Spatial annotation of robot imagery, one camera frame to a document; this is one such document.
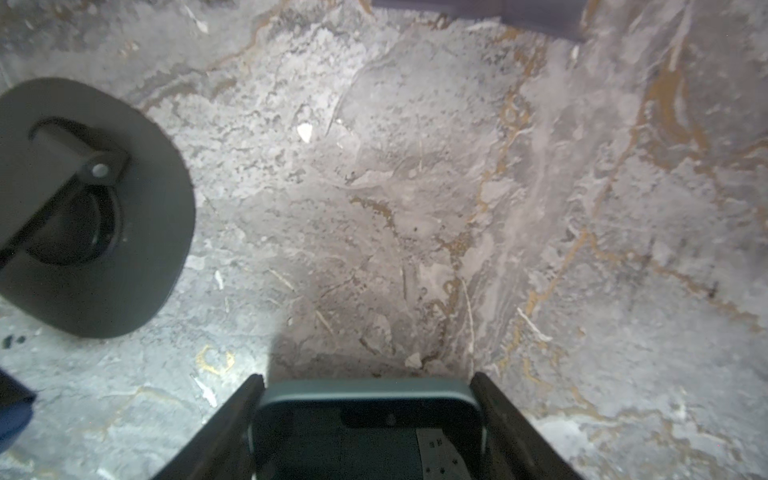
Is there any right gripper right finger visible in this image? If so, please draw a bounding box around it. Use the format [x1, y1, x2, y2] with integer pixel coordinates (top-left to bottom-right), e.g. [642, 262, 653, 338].
[470, 372, 582, 480]

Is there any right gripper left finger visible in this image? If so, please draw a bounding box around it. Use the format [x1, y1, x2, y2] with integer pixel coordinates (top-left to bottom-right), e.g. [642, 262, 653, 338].
[153, 374, 265, 480]

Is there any purple grey phone stand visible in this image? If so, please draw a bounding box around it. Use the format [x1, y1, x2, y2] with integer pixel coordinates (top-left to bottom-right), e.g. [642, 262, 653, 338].
[1, 78, 195, 339]

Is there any white back middle stand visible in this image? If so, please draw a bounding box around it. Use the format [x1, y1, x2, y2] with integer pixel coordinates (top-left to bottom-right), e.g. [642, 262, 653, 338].
[372, 0, 588, 42]

